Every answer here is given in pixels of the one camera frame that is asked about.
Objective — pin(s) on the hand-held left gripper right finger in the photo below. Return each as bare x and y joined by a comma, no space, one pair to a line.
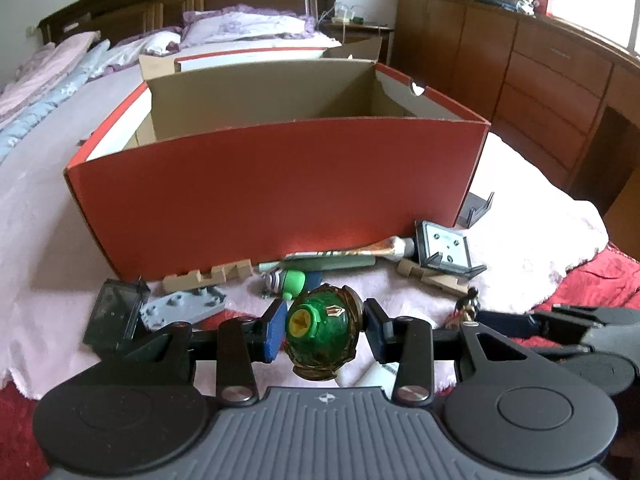
378,332

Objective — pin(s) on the grey plastic plate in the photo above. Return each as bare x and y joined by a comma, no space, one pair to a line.
182,307

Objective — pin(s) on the green and gold toy ball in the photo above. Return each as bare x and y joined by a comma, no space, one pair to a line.
322,330

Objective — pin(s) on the green marker pen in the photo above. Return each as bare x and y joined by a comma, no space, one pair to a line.
325,263

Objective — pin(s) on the dark transparent plastic box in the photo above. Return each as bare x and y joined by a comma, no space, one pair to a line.
114,316

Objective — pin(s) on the folded light blue quilt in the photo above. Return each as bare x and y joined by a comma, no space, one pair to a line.
55,95

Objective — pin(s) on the small green-capped bottle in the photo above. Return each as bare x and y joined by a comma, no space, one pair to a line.
290,282

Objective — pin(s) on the pale pink fuzzy blanket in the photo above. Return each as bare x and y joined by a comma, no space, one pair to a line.
525,240

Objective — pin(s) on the purple floral pillow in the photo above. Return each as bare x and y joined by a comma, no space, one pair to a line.
240,22

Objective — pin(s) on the wooden dresser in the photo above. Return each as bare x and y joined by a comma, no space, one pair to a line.
540,80

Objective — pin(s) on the wooden nightstand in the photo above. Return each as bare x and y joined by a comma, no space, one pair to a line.
360,35

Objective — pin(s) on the red cardboard box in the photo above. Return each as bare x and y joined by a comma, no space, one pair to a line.
270,195

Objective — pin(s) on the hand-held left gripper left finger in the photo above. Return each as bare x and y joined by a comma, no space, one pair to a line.
273,332

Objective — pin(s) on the notched wooden block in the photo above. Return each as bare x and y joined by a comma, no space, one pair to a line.
207,277
435,279

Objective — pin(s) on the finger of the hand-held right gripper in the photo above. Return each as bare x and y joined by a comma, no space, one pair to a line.
507,324

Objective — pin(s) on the black plastic stand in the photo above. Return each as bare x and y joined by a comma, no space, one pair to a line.
477,210

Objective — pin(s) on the cardboard box lid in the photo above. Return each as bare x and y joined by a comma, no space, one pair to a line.
250,57

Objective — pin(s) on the white pillow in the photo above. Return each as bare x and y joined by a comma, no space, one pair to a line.
147,45

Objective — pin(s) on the small dark figurine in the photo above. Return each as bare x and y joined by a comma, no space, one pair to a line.
465,310

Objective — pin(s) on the toothpaste tube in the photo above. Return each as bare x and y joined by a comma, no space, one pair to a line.
350,251

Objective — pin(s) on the grey square plastic holder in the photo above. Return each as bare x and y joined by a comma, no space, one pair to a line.
445,247

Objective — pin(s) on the folded pink quilt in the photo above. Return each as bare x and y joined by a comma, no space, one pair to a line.
45,70

